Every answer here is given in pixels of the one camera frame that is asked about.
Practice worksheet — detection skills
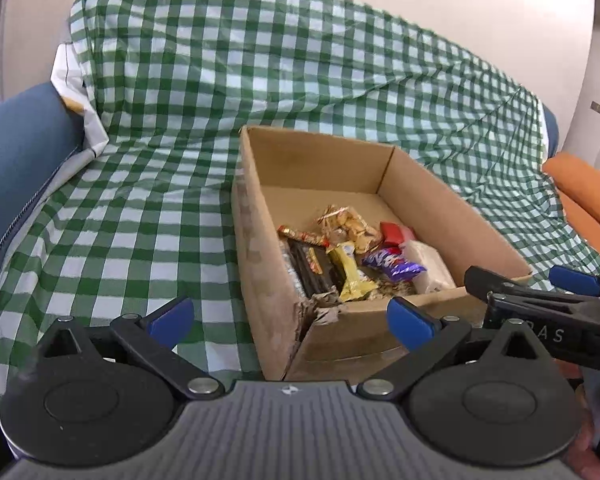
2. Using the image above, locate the clear bag of biscuits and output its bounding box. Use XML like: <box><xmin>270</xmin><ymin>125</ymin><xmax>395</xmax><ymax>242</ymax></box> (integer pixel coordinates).
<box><xmin>316</xmin><ymin>205</ymin><xmax>382</xmax><ymax>255</ymax></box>

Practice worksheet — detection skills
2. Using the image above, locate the yellow cow snack packet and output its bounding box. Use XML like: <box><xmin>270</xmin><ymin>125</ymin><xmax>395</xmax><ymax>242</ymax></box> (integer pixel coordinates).
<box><xmin>327</xmin><ymin>242</ymin><xmax>378</xmax><ymax>302</ymax></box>

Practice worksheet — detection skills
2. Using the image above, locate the red gold candy wrapper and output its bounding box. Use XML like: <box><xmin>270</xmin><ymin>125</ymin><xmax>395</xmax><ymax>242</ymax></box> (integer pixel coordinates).
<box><xmin>277</xmin><ymin>226</ymin><xmax>329</xmax><ymax>248</ymax></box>

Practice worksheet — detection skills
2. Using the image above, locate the black chocolate bar wrapper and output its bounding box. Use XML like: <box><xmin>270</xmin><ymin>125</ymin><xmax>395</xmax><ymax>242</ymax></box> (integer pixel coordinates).
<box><xmin>287</xmin><ymin>240</ymin><xmax>343</xmax><ymax>297</ymax></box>

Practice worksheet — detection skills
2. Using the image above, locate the person's right hand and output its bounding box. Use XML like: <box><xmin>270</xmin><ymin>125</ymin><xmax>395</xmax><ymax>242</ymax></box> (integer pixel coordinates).
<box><xmin>556</xmin><ymin>360</ymin><xmax>600</xmax><ymax>479</ymax></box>

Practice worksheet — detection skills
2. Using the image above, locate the orange cushion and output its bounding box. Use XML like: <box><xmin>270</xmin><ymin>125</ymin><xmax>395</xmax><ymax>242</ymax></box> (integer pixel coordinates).
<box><xmin>542</xmin><ymin>152</ymin><xmax>600</xmax><ymax>253</ymax></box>

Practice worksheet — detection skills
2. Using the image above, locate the red snack packet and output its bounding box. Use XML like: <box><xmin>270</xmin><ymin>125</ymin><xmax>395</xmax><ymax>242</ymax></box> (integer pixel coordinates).
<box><xmin>379</xmin><ymin>221</ymin><xmax>417</xmax><ymax>247</ymax></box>

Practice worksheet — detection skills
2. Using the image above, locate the brown cardboard box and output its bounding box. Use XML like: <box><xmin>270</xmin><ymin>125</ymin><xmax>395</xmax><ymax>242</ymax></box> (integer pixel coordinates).
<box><xmin>232</xmin><ymin>126</ymin><xmax>531</xmax><ymax>383</ymax></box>

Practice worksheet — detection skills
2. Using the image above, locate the red blue snack bar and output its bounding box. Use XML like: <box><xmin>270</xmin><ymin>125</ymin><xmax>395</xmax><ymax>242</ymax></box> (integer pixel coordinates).
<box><xmin>303</xmin><ymin>247</ymin><xmax>323</xmax><ymax>275</ymax></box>

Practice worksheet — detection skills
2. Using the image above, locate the purple candy wrapper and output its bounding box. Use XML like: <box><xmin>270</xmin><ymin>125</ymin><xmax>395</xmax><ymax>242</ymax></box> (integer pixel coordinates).
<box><xmin>363</xmin><ymin>247</ymin><xmax>426</xmax><ymax>282</ymax></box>

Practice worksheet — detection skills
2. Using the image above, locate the clear wafer block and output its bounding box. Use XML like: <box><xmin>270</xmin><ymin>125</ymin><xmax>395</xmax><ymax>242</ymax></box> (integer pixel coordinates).
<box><xmin>403</xmin><ymin>240</ymin><xmax>456</xmax><ymax>295</ymax></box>

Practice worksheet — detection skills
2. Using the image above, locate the green white checkered cloth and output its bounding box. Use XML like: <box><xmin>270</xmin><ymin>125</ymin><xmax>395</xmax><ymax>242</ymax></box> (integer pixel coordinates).
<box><xmin>0</xmin><ymin>0</ymin><xmax>600</xmax><ymax>400</ymax></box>

